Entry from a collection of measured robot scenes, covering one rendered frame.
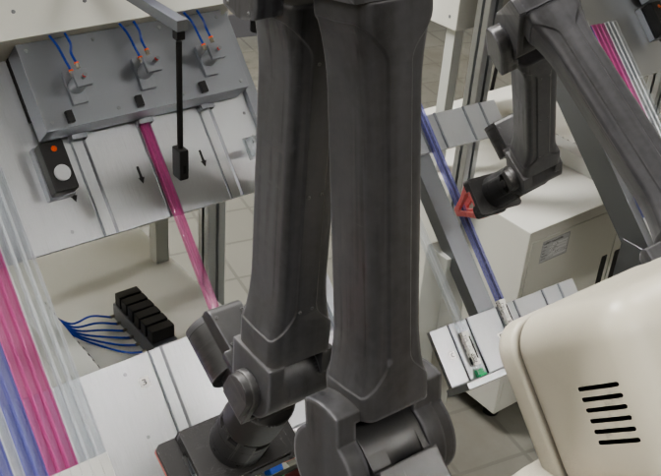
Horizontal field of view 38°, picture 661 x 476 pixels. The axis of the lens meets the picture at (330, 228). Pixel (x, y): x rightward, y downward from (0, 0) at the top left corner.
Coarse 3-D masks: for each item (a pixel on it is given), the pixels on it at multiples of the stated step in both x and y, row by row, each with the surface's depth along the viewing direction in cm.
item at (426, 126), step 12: (432, 132) 175; (432, 144) 175; (444, 156) 175; (444, 168) 174; (444, 180) 174; (456, 192) 173; (468, 228) 172; (480, 252) 171; (480, 264) 171; (492, 276) 171; (492, 288) 170
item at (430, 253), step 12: (420, 216) 168; (420, 228) 167; (420, 240) 168; (432, 252) 167; (432, 264) 166; (444, 276) 166; (444, 288) 166; (456, 312) 165; (456, 324) 165; (480, 372) 163
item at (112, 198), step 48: (0, 96) 140; (240, 96) 161; (0, 144) 139; (96, 144) 146; (144, 144) 150; (192, 144) 154; (240, 144) 158; (96, 192) 144; (144, 192) 148; (192, 192) 152; (240, 192) 156; (48, 240) 139
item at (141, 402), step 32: (160, 352) 143; (192, 352) 145; (96, 384) 137; (128, 384) 139; (160, 384) 141; (192, 384) 144; (96, 416) 136; (128, 416) 138; (160, 416) 141; (192, 416) 143; (128, 448) 137
